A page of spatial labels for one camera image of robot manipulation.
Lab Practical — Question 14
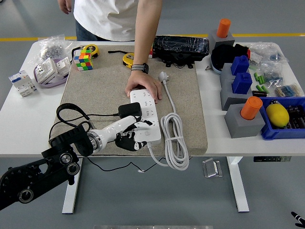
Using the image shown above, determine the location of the person's left hand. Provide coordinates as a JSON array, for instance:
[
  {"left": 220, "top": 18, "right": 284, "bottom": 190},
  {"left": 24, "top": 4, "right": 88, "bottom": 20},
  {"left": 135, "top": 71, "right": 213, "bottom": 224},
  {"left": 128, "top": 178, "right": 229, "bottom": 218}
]
[{"left": 125, "top": 70, "right": 163, "bottom": 104}]

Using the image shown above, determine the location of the person's right hand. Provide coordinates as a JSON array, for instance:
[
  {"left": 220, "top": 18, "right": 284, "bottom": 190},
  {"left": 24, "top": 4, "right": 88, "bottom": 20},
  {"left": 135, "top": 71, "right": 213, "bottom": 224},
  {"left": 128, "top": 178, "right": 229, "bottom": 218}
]
[{"left": 57, "top": 0, "right": 72, "bottom": 14}]

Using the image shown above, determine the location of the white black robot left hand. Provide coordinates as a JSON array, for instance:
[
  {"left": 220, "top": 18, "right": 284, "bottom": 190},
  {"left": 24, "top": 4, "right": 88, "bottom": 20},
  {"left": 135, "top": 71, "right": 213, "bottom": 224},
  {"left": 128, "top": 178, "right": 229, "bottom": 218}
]
[{"left": 95, "top": 115, "right": 153, "bottom": 152}]

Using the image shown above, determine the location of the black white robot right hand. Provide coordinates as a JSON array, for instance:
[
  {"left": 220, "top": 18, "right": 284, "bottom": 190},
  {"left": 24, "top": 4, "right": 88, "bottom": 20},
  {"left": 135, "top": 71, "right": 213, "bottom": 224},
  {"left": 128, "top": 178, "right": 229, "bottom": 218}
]
[{"left": 291, "top": 211, "right": 305, "bottom": 229}]

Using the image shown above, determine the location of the black power adapter plug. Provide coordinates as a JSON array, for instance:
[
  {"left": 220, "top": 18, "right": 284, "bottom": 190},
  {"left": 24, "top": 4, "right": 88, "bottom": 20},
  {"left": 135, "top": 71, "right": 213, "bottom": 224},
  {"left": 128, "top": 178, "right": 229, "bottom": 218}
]
[{"left": 118, "top": 102, "right": 142, "bottom": 119}]

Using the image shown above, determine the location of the white power strip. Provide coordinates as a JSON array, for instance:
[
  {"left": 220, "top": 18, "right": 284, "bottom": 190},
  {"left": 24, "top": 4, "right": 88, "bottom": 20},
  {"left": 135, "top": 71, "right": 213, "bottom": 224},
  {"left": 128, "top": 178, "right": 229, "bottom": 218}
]
[{"left": 130, "top": 88, "right": 162, "bottom": 146}]

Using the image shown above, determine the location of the grey black wristwatch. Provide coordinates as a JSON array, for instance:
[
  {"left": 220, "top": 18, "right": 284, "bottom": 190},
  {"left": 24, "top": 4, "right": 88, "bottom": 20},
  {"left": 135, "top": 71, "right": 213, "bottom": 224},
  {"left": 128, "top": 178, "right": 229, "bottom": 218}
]
[{"left": 131, "top": 62, "right": 150, "bottom": 74}]

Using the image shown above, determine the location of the square yellow tape measure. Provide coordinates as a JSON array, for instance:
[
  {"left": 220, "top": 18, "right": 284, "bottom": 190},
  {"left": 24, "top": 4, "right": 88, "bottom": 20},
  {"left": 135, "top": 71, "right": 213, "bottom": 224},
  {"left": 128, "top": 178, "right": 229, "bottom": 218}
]
[{"left": 122, "top": 52, "right": 136, "bottom": 69}]

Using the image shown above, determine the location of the person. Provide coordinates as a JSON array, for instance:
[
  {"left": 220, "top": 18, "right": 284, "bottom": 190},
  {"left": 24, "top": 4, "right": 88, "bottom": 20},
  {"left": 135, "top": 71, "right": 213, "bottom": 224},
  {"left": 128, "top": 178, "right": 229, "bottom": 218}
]
[{"left": 73, "top": 0, "right": 163, "bottom": 42}]

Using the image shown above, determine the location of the clear bag of screws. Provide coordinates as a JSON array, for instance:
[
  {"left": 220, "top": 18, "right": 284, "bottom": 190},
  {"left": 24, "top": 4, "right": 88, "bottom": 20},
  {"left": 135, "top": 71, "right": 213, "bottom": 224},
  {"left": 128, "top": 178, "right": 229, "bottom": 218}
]
[{"left": 35, "top": 34, "right": 80, "bottom": 62}]

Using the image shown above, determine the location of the grey-brown mat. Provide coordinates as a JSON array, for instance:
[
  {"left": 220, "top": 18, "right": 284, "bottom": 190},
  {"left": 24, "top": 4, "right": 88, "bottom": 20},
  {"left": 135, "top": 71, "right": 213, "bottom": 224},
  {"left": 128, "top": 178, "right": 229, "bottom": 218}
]
[{"left": 47, "top": 44, "right": 208, "bottom": 157}]

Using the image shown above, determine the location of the black device wrapped in film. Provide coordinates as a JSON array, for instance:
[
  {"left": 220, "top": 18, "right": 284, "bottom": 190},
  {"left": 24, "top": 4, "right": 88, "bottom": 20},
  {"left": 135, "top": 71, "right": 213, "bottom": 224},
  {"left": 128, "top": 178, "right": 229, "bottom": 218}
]
[{"left": 152, "top": 35, "right": 210, "bottom": 69}]

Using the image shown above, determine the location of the round yellow black tape measure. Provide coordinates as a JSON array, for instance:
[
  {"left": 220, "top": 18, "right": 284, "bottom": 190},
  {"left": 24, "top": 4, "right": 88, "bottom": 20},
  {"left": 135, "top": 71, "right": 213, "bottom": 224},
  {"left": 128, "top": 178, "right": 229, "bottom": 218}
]
[{"left": 82, "top": 44, "right": 100, "bottom": 58}]

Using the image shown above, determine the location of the large stickerless puzzle cube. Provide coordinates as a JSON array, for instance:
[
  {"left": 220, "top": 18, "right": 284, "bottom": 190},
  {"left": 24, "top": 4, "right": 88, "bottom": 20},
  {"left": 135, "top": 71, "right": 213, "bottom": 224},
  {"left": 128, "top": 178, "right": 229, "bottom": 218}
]
[{"left": 73, "top": 54, "right": 93, "bottom": 72}]

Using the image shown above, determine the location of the black table control panel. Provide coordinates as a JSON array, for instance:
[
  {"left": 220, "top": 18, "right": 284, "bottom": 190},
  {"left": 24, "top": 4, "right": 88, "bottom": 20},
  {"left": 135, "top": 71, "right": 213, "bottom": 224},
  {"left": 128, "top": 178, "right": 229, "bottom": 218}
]
[{"left": 253, "top": 156, "right": 292, "bottom": 163}]

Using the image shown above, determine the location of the white table leg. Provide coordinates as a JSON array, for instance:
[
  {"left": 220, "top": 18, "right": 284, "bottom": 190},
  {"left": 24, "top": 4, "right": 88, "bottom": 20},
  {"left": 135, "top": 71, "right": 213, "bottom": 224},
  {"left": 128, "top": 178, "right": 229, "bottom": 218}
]
[
  {"left": 61, "top": 158, "right": 83, "bottom": 214},
  {"left": 226, "top": 156, "right": 250, "bottom": 213}
]

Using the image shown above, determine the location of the light blue bowl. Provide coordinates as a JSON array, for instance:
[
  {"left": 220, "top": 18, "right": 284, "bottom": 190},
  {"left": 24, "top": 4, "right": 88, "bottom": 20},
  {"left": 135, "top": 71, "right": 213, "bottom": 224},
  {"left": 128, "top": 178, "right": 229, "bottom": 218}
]
[{"left": 210, "top": 54, "right": 224, "bottom": 75}]

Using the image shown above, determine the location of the purple tray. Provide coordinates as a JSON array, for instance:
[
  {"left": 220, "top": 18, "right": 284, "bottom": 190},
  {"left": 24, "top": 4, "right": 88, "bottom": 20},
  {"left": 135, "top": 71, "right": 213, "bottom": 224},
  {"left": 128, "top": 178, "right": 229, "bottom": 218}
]
[{"left": 33, "top": 57, "right": 71, "bottom": 89}]

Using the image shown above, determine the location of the grey socket block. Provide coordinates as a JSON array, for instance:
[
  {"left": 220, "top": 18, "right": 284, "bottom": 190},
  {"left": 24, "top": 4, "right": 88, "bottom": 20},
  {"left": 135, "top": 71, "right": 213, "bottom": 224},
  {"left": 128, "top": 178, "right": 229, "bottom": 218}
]
[
  {"left": 207, "top": 30, "right": 235, "bottom": 48},
  {"left": 224, "top": 104, "right": 266, "bottom": 139}
]

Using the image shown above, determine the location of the black cloth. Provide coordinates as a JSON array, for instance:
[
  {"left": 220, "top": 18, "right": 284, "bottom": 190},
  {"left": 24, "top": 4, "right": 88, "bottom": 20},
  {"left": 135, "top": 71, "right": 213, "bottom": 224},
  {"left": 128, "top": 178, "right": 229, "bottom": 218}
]
[{"left": 211, "top": 43, "right": 250, "bottom": 72}]

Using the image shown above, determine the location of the grey stepped block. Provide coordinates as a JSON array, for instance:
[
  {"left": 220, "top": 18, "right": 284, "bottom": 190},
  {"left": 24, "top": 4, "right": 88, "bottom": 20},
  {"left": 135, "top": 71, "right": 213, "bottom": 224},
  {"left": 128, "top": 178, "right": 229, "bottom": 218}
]
[{"left": 219, "top": 62, "right": 254, "bottom": 111}]

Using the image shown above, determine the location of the blue plastic bin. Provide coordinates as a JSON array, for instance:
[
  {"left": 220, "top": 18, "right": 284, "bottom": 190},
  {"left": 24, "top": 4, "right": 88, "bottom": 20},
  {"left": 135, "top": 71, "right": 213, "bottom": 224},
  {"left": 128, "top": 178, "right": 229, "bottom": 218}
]
[{"left": 258, "top": 96, "right": 305, "bottom": 141}]

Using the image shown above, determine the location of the white circuit breaker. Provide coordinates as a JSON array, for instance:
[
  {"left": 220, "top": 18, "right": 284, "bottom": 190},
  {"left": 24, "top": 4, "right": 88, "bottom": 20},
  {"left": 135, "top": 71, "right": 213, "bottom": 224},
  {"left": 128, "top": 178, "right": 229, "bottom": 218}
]
[{"left": 8, "top": 70, "right": 38, "bottom": 98}]

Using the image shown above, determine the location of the orange cylinder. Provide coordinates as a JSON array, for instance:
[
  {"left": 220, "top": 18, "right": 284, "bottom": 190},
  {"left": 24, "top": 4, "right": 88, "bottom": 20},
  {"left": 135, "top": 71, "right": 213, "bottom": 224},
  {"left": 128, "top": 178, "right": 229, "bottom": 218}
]
[
  {"left": 216, "top": 18, "right": 231, "bottom": 39},
  {"left": 240, "top": 96, "right": 263, "bottom": 121}
]

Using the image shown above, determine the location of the blue block with knob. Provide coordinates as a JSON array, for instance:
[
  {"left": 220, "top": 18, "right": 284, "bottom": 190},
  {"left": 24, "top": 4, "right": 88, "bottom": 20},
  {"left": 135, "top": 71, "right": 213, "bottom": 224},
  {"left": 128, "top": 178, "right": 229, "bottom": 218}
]
[
  {"left": 230, "top": 55, "right": 250, "bottom": 76},
  {"left": 231, "top": 72, "right": 253, "bottom": 94}
]

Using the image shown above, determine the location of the dark capacitors pile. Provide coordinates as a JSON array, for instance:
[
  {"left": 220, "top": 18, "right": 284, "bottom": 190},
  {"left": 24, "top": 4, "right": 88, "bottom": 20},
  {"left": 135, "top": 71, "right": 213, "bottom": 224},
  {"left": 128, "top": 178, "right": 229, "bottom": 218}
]
[{"left": 285, "top": 104, "right": 305, "bottom": 129}]

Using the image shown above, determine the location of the yellow lemon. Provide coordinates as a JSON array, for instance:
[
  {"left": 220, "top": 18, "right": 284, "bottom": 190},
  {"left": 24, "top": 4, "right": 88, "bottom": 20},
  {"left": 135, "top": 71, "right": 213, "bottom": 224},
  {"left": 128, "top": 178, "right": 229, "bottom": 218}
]
[{"left": 265, "top": 103, "right": 290, "bottom": 127}]

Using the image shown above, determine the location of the clear plastic parts bag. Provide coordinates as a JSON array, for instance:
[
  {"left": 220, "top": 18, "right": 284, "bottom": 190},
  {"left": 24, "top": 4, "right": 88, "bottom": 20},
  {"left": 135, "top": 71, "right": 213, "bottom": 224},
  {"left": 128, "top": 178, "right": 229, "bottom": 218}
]
[
  {"left": 249, "top": 42, "right": 290, "bottom": 66},
  {"left": 261, "top": 61, "right": 286, "bottom": 84}
]

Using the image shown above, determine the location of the clear bag of resistors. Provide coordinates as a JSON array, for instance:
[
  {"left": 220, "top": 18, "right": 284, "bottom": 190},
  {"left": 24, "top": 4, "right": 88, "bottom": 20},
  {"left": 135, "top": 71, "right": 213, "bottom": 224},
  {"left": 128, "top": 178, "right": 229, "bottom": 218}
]
[{"left": 274, "top": 82, "right": 305, "bottom": 98}]

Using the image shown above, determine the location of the thin black adapter cord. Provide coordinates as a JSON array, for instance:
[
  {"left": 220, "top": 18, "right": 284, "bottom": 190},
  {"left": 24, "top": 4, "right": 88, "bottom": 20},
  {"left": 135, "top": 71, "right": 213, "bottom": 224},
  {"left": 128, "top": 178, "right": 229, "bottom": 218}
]
[{"left": 48, "top": 112, "right": 167, "bottom": 173}]

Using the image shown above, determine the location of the white power strip cable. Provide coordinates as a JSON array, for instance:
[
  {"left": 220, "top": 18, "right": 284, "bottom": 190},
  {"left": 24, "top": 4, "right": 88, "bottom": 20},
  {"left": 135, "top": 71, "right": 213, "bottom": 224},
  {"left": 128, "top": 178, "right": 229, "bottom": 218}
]
[{"left": 145, "top": 71, "right": 191, "bottom": 171}]

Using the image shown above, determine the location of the white wall socket panel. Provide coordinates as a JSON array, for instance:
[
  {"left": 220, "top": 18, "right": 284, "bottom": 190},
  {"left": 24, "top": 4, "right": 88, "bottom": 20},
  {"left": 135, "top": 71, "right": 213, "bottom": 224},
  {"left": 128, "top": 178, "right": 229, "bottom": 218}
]
[
  {"left": 55, "top": 56, "right": 72, "bottom": 77},
  {"left": 34, "top": 58, "right": 59, "bottom": 84}
]

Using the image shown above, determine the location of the silver metal bracket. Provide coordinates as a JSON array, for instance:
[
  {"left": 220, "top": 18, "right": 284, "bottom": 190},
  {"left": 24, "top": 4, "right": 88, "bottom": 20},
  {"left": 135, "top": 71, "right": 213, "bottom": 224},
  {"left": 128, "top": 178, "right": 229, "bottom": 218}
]
[{"left": 202, "top": 157, "right": 224, "bottom": 178}]

